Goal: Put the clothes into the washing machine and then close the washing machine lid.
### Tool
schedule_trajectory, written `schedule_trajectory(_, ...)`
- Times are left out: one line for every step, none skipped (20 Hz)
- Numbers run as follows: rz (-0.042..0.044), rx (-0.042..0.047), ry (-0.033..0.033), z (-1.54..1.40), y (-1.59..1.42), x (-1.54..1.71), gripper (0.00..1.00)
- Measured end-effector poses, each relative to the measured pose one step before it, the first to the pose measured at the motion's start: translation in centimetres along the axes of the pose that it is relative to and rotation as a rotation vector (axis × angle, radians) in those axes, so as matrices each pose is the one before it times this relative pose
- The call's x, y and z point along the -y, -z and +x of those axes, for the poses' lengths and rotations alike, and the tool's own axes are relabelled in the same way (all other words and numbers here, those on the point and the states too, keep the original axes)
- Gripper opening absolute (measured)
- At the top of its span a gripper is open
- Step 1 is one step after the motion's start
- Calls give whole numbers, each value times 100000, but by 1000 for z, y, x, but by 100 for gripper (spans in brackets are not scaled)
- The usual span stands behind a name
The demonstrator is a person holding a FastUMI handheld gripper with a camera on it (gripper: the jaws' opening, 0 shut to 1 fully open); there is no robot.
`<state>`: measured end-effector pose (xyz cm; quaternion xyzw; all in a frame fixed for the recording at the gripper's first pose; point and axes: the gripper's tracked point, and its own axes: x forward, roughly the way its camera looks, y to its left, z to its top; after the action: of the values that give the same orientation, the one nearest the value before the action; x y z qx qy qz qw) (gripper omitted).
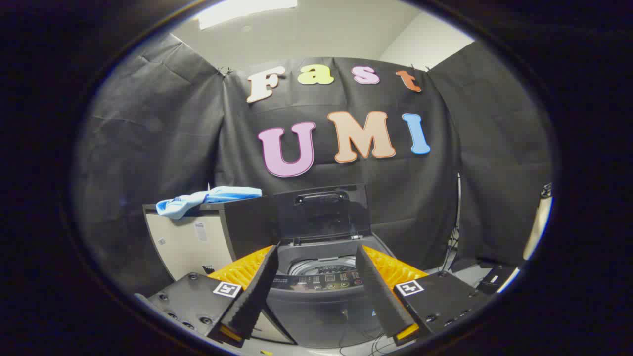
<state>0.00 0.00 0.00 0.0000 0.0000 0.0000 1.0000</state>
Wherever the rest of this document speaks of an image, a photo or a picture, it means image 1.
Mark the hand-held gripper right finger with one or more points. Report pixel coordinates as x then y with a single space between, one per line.
378 291

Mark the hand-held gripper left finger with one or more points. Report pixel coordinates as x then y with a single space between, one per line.
252 291

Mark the grey top-load washing machine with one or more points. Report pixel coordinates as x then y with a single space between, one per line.
321 316

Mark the light blue shirt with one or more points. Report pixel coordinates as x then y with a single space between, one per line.
217 195

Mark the grey and beige cabinet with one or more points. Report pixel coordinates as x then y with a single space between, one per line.
183 247

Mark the thin black stand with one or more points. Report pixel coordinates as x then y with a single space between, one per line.
456 222

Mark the black box on floor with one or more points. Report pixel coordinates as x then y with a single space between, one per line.
497 279

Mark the cream pole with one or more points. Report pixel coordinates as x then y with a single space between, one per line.
536 227

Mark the black backdrop cloth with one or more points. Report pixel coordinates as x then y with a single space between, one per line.
163 128

